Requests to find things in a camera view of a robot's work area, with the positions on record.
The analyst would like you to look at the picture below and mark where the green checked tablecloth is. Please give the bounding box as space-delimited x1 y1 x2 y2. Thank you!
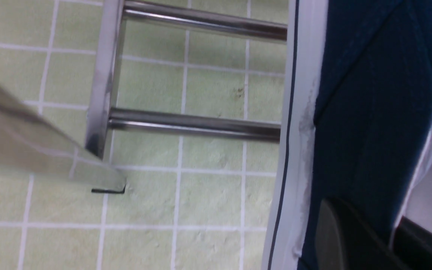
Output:
0 0 286 270

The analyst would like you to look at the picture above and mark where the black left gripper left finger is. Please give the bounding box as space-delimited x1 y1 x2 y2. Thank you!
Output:
314 198 410 270

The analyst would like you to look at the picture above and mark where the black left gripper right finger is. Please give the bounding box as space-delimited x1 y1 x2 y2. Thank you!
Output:
393 217 432 270

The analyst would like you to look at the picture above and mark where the steel shoe rack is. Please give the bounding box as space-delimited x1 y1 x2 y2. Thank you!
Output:
0 0 287 194

